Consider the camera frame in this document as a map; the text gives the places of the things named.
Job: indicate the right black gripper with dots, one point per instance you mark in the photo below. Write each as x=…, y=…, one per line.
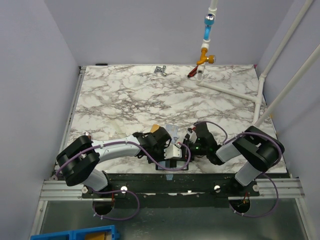
x=188, y=137

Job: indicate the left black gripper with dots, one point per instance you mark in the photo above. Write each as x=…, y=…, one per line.
x=162, y=158

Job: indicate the gold credit card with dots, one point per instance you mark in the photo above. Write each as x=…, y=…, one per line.
x=154, y=128

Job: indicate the silver grey credit card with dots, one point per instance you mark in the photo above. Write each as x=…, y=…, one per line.
x=173, y=132

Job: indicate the black leather card holder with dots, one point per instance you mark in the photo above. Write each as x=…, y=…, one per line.
x=171, y=164

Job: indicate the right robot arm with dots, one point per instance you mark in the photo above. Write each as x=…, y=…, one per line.
x=260, y=150

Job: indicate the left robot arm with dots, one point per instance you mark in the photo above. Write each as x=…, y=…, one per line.
x=77, y=162

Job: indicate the silver metal clamp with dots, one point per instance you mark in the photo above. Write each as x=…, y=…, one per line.
x=161, y=69

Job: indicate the orange pipe valve fitting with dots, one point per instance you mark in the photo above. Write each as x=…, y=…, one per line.
x=204, y=58

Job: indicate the blue plastic bin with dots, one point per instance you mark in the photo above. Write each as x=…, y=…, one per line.
x=78, y=234

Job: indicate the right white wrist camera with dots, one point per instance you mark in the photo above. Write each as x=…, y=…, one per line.
x=191, y=135

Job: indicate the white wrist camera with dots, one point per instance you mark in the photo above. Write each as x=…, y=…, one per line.
x=172, y=152
x=191, y=135

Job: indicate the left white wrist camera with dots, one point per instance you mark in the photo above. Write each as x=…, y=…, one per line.
x=172, y=152

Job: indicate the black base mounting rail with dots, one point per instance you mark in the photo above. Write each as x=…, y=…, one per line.
x=171, y=190

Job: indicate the white PVC pipe frame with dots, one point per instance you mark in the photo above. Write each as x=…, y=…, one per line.
x=258, y=118

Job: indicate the red handled tool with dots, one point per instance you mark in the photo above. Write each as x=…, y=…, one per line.
x=193, y=72

